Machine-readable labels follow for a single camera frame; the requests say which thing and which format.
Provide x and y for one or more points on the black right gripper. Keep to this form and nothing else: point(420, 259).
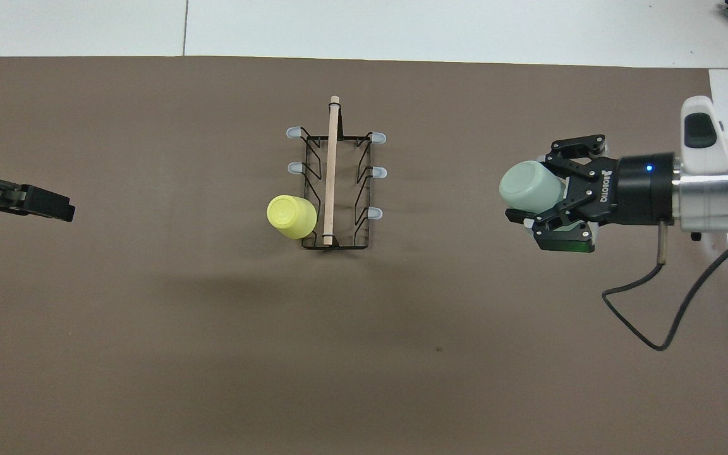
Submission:
point(642, 189)

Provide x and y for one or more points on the green plastic cup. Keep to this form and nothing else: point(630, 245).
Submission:
point(528, 186)

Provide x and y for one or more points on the yellow plastic cup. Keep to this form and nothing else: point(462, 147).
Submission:
point(291, 216)

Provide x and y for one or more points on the brown table mat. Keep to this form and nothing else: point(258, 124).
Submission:
point(212, 347)

